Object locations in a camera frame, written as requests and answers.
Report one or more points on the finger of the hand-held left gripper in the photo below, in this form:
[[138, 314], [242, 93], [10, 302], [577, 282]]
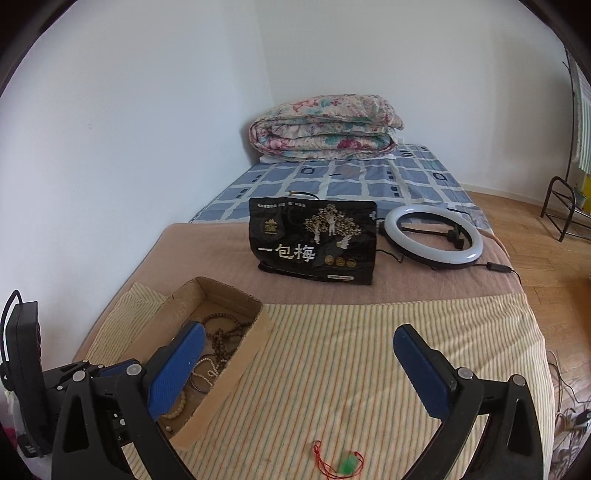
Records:
[[113, 370]]

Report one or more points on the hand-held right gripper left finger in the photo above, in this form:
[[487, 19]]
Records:
[[178, 369]]

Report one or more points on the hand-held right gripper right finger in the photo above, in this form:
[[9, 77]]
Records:
[[422, 374]]

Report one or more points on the thin black bangle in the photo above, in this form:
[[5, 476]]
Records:
[[203, 390]]

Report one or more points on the cardboard box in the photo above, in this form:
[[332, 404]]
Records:
[[240, 341]]

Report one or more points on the yellow striped cloth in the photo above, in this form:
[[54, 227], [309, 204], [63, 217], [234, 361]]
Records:
[[351, 369]]

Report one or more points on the brown blanket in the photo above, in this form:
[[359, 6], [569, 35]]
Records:
[[207, 249]]

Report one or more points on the black snack bag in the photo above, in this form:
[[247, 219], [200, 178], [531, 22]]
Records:
[[295, 230]]

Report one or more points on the blue checked bed sheet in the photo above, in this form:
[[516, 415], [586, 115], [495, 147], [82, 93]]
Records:
[[369, 184]]

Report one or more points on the black clothes rack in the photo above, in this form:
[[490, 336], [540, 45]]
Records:
[[561, 178]]

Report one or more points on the yellow crate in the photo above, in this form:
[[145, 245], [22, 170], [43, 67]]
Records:
[[586, 180]]

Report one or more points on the folded floral quilt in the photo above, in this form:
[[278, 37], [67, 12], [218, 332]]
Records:
[[323, 129]]

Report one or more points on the striped hanging towel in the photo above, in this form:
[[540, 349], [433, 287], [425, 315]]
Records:
[[585, 129]]

